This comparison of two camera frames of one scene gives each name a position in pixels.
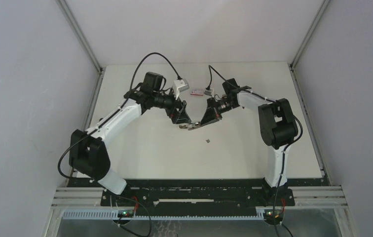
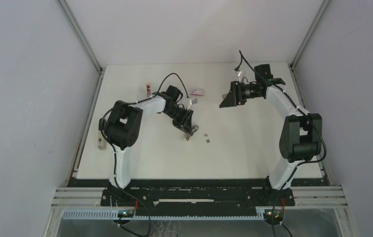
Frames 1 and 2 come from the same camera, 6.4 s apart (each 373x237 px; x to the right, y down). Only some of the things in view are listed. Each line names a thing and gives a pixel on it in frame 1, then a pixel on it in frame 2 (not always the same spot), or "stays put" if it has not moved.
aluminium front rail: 307,197 stays put
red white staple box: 199,92 stays put
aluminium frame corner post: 67,12 stays put
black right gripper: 212,111 to 235,97
